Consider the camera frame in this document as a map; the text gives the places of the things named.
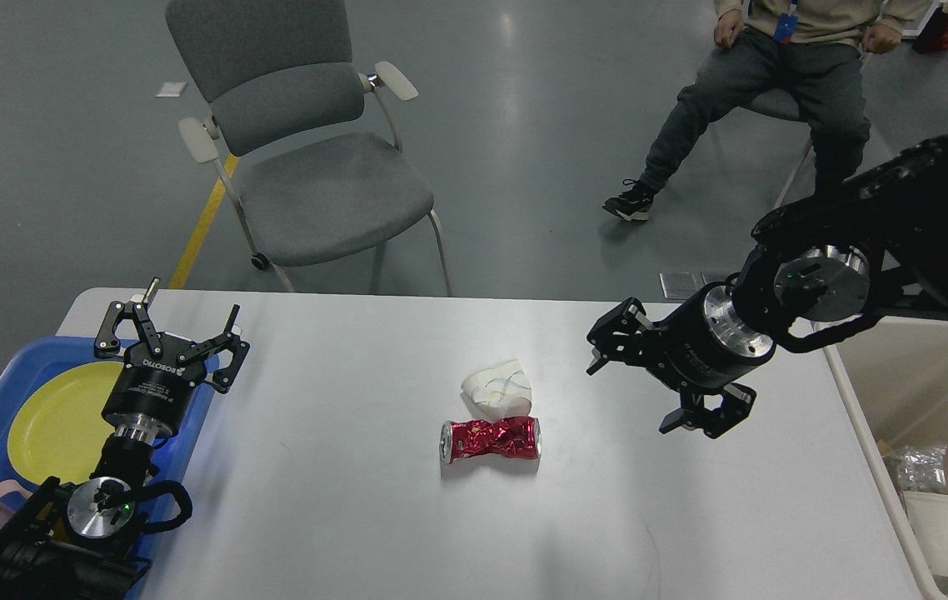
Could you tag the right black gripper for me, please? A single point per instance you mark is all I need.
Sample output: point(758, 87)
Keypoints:
point(700, 348)

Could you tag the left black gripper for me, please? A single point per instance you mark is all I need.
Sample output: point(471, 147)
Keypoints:
point(158, 390)

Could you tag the yellow plate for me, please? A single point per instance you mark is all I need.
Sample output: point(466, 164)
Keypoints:
point(60, 430)

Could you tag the crushed red can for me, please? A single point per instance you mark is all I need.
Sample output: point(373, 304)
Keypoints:
point(512, 437)

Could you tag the white tissue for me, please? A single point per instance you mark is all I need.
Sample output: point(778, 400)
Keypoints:
point(499, 392)

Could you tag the silver foil bag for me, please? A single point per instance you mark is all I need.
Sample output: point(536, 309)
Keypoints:
point(918, 469)

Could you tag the white paper cup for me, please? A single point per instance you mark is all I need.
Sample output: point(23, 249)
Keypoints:
point(928, 513)

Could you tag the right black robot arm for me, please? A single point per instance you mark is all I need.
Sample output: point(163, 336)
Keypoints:
point(823, 269)

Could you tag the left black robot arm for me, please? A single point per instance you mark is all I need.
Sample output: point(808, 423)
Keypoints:
point(76, 540)

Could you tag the blue plastic tray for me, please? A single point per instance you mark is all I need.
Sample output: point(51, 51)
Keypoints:
point(41, 360)

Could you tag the beige plastic bin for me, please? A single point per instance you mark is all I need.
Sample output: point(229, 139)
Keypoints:
point(893, 381)

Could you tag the grey office chair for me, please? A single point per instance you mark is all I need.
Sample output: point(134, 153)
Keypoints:
point(271, 69)

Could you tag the person's wheeled chair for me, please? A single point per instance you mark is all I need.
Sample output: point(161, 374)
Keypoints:
point(779, 104)

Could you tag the seated person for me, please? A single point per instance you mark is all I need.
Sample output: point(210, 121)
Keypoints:
point(809, 49)

